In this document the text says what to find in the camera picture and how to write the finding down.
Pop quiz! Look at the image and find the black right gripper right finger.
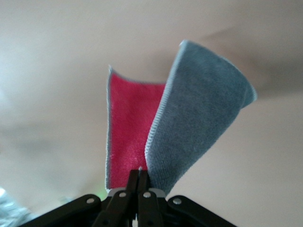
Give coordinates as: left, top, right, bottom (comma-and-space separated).
138, 170, 239, 227

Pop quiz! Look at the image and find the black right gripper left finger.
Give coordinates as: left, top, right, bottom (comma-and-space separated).
13, 169, 141, 227

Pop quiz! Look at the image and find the grey and pink towel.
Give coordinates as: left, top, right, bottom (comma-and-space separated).
104, 39, 259, 197

